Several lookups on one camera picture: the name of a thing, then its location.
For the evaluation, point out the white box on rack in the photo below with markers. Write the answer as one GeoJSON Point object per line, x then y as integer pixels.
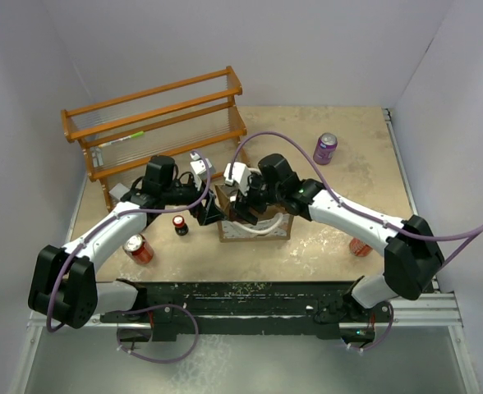
{"type": "Point", "coordinates": [118, 191]}

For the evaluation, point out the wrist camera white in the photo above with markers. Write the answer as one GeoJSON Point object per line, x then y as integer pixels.
{"type": "Point", "coordinates": [237, 174]}
{"type": "Point", "coordinates": [199, 168]}

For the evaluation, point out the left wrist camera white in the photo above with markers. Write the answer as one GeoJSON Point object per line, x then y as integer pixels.
{"type": "Point", "coordinates": [199, 168]}

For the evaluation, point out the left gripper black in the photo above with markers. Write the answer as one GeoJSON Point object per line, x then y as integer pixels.
{"type": "Point", "coordinates": [209, 212]}

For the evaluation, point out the green marker pen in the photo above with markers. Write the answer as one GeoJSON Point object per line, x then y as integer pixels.
{"type": "Point", "coordinates": [122, 139]}

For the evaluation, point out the canvas bag with rope handles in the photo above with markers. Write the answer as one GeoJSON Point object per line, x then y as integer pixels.
{"type": "Point", "coordinates": [273, 225]}

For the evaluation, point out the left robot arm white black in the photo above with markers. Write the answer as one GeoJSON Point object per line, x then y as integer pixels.
{"type": "Point", "coordinates": [64, 287]}

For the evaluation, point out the left red soda can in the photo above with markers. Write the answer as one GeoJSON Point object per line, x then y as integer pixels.
{"type": "Point", "coordinates": [138, 249]}

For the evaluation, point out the far purple soda can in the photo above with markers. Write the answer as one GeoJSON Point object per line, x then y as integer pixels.
{"type": "Point", "coordinates": [325, 148]}

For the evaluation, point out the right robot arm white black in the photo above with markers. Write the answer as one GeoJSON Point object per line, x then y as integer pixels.
{"type": "Point", "coordinates": [411, 256]}

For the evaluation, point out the right red soda can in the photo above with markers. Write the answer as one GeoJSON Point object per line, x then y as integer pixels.
{"type": "Point", "coordinates": [359, 248]}

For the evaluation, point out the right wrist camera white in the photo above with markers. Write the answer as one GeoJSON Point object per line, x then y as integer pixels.
{"type": "Point", "coordinates": [237, 174]}

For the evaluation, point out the orange wooden rack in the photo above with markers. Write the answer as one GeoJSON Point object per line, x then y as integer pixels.
{"type": "Point", "coordinates": [177, 118]}

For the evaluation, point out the aluminium frame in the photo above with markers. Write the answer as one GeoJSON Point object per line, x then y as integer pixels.
{"type": "Point", "coordinates": [423, 351]}

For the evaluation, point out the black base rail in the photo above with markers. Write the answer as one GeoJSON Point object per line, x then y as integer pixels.
{"type": "Point", "coordinates": [320, 309]}

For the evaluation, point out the small dark sauce bottle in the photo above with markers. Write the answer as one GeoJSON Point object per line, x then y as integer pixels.
{"type": "Point", "coordinates": [180, 225]}

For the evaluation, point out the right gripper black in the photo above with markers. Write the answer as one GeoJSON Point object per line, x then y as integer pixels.
{"type": "Point", "coordinates": [242, 210]}

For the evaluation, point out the red soda can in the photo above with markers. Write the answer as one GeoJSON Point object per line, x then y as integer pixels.
{"type": "Point", "coordinates": [138, 249]}
{"type": "Point", "coordinates": [359, 248]}

